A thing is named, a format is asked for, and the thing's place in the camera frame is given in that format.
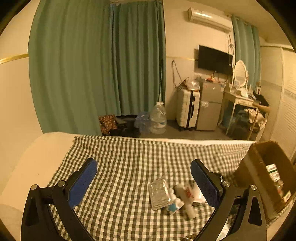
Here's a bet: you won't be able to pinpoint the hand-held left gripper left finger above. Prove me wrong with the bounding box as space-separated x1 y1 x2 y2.
21 158 97 241

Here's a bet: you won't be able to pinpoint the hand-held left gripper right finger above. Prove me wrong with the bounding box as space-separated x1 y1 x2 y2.
191 159 271 241

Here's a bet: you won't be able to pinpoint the white pouch with red label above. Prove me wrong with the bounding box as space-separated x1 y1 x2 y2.
174 182 205 205

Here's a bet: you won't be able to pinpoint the white tube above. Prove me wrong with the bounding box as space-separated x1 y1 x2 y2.
183 202 197 220

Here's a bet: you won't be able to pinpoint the white vial pack blue label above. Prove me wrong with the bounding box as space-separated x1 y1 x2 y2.
165 188 185 213

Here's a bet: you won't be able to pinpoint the silver blister pack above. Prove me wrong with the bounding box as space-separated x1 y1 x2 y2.
148 177 173 211

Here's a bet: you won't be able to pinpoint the brown cardboard box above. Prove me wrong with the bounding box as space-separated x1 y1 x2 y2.
235 141 296 220

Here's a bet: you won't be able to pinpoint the green white checked blanket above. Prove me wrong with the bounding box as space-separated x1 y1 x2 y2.
47 136 257 241

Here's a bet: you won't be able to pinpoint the brown patterned bag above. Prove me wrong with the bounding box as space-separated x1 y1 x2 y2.
98 115 118 135

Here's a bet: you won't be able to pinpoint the black bag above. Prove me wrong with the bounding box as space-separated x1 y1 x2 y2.
111 117 140 137

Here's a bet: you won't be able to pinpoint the silver mini fridge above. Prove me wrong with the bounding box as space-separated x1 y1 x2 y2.
196 81 225 131

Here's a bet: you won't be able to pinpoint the white suitcase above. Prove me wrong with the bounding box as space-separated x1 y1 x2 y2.
176 88 201 130

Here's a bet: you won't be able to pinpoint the large clear water jug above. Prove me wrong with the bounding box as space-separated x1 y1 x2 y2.
150 101 167 134

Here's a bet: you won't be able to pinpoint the white clothes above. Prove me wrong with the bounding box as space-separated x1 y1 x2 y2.
245 109 266 128

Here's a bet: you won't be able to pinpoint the crushed clear plastic bottles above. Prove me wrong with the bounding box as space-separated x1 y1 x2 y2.
134 112 152 133

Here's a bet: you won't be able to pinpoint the white dressing table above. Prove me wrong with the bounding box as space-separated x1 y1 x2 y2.
218 89 257 136

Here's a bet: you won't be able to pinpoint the wooden chair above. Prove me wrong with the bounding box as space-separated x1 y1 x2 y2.
247 103 271 141

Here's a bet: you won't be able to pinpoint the black clothes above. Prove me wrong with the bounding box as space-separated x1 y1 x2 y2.
253 91 270 107

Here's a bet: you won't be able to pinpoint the clear plastic bags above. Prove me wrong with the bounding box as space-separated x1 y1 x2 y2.
185 74 204 91

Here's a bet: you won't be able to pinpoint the white pole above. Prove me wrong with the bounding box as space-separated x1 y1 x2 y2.
158 58 165 102

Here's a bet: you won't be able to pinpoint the green curtain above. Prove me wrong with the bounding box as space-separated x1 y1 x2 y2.
231 15 261 86
110 0 167 116
28 0 121 135

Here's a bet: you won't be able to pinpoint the white slatted wardrobe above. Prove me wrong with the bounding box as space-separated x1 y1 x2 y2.
259 45 296 167

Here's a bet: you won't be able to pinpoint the white oval vanity mirror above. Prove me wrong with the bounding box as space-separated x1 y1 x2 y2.
232 60 249 90

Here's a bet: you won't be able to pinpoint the white air conditioner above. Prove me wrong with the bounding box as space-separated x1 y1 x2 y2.
187 7 233 33

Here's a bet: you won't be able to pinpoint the brown wall cable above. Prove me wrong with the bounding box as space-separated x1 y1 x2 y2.
171 60 185 90

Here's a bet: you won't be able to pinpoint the black wall television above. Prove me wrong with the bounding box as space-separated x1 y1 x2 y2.
198 45 233 76

